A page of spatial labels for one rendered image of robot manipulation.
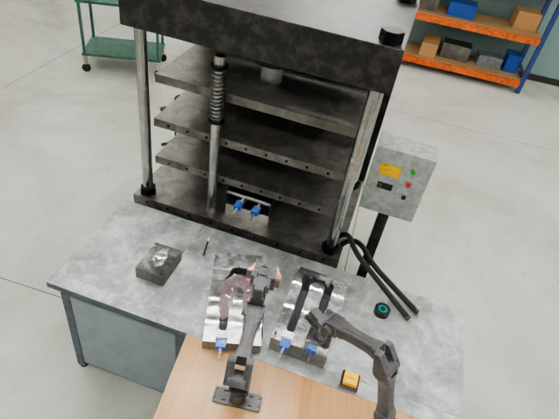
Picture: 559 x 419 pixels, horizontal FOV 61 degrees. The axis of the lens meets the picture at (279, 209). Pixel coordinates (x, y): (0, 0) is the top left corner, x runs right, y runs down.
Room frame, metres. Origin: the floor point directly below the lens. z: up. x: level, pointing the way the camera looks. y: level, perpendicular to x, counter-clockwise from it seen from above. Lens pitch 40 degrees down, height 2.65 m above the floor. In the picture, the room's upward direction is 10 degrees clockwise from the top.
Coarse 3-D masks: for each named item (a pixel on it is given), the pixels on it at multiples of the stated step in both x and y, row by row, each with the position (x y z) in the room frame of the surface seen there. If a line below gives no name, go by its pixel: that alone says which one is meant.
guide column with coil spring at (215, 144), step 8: (216, 56) 2.13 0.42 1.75; (224, 56) 2.15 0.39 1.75; (216, 64) 2.12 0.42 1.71; (224, 64) 2.13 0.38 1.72; (224, 72) 2.14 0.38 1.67; (216, 128) 2.12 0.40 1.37; (216, 136) 2.12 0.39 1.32; (216, 144) 2.12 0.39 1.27; (216, 152) 2.12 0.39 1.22; (216, 160) 2.13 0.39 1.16; (216, 168) 2.13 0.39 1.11; (216, 176) 2.13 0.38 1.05; (208, 184) 2.13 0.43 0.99; (216, 184) 2.14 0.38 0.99; (208, 192) 2.13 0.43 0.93; (216, 192) 2.14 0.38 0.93; (208, 200) 2.13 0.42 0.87; (208, 208) 2.12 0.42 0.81
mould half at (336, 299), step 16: (304, 272) 1.70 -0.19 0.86; (320, 288) 1.54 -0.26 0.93; (336, 288) 1.56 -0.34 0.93; (288, 304) 1.45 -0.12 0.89; (304, 304) 1.46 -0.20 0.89; (336, 304) 1.48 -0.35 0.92; (288, 320) 1.36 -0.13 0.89; (304, 320) 1.38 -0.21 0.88; (272, 336) 1.26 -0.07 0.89; (304, 336) 1.29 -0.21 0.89; (288, 352) 1.23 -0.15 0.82; (304, 352) 1.22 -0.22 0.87; (320, 352) 1.21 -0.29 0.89
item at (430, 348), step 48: (96, 240) 1.72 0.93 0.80; (144, 240) 1.78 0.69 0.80; (192, 240) 1.85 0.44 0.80; (240, 240) 1.91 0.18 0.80; (96, 288) 1.41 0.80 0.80; (144, 288) 1.46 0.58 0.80; (192, 288) 1.51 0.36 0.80; (288, 288) 1.62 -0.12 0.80; (384, 336) 1.43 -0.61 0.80; (432, 336) 1.48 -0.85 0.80; (336, 384) 1.13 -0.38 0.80; (432, 384) 1.22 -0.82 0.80
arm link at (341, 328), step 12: (324, 324) 1.14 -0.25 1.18; (336, 324) 1.13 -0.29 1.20; (348, 324) 1.14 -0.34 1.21; (336, 336) 1.11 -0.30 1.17; (348, 336) 1.09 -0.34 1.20; (360, 336) 1.08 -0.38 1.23; (360, 348) 1.06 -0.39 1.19; (372, 348) 1.03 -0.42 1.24; (384, 348) 1.06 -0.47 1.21; (384, 360) 0.99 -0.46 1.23; (396, 360) 1.03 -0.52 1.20; (384, 372) 0.97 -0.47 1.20
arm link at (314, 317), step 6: (312, 312) 1.20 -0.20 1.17; (318, 312) 1.21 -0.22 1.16; (306, 318) 1.20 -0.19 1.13; (312, 318) 1.19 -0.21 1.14; (318, 318) 1.18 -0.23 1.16; (324, 318) 1.19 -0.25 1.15; (312, 324) 1.18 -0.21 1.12; (324, 330) 1.12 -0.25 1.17; (330, 330) 1.12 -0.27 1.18; (324, 336) 1.13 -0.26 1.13
